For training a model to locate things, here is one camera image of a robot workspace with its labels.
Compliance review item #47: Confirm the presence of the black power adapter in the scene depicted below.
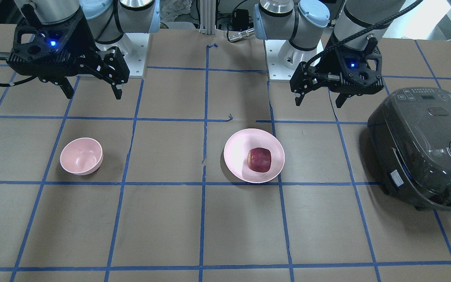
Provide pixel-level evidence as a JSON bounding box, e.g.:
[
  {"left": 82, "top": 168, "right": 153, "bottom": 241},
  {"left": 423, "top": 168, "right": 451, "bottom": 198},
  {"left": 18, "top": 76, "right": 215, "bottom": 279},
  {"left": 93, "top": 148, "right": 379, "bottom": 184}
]
[{"left": 228, "top": 9, "right": 249, "bottom": 31}]

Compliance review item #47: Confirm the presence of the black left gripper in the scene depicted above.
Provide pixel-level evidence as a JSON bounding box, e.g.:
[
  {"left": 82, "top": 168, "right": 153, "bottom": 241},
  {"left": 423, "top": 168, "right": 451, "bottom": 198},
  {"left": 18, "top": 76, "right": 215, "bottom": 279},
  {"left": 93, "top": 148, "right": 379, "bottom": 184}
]
[{"left": 290, "top": 43, "right": 384, "bottom": 108}]

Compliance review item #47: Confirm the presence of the pink bowl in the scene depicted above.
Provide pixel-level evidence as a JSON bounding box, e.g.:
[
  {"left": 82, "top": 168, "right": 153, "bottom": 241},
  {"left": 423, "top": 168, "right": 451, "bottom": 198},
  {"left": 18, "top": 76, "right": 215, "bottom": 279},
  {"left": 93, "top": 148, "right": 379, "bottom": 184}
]
[{"left": 60, "top": 137, "right": 104, "bottom": 175}]

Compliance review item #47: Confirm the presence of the aluminium frame post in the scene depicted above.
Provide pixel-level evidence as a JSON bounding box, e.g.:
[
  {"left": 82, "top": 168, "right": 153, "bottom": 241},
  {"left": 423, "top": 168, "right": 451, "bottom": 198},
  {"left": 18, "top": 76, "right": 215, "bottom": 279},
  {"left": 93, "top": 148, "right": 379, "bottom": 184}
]
[{"left": 199, "top": 0, "right": 216, "bottom": 37}]

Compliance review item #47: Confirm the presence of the red apple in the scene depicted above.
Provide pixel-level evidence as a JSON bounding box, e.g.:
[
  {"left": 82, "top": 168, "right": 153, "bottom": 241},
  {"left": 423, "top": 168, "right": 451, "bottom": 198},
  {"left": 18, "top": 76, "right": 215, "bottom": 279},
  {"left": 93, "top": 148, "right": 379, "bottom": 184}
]
[{"left": 247, "top": 147, "right": 272, "bottom": 173}]

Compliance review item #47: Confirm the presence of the dark grey rice cooker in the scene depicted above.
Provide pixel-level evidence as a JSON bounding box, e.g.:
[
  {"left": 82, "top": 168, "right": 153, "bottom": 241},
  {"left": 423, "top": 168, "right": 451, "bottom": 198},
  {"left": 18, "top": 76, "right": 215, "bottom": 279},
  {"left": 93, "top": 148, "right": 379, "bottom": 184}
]
[{"left": 367, "top": 87, "right": 451, "bottom": 212}]

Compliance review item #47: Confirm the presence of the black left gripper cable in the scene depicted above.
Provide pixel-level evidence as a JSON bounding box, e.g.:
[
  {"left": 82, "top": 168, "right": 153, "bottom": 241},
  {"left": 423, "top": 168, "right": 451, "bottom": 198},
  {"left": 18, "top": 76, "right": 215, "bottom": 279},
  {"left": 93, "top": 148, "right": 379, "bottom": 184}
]
[{"left": 308, "top": 0, "right": 424, "bottom": 67}]

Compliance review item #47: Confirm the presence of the pink plate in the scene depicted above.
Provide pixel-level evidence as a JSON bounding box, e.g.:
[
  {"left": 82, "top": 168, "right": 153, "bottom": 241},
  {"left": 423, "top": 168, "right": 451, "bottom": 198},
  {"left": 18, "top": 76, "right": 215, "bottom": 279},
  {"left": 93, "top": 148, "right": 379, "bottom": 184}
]
[{"left": 223, "top": 128, "right": 286, "bottom": 183}]

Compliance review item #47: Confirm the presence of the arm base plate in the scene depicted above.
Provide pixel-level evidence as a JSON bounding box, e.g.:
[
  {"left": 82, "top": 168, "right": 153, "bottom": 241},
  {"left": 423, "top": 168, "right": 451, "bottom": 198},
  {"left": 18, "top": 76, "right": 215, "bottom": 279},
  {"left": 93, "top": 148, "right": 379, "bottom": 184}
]
[
  {"left": 264, "top": 40, "right": 323, "bottom": 81},
  {"left": 96, "top": 33, "right": 150, "bottom": 78}
]

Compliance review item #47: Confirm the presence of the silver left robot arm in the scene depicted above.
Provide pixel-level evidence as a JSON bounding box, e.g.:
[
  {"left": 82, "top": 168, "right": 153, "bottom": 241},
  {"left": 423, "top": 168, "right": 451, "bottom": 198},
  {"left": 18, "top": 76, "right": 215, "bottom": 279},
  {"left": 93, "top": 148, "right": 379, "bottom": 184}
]
[{"left": 253, "top": 0, "right": 404, "bottom": 108}]

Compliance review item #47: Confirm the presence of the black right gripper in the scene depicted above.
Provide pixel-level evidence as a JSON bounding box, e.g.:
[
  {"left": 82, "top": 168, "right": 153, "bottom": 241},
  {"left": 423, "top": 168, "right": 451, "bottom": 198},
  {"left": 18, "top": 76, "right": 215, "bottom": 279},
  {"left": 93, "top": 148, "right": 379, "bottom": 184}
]
[{"left": 6, "top": 8, "right": 130, "bottom": 100}]

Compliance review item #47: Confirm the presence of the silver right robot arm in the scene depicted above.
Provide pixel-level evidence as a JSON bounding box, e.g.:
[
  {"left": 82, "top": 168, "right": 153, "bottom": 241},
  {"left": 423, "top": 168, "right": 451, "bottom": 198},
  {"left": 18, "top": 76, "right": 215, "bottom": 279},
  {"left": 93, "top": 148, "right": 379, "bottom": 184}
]
[{"left": 6, "top": 0, "right": 161, "bottom": 99}]

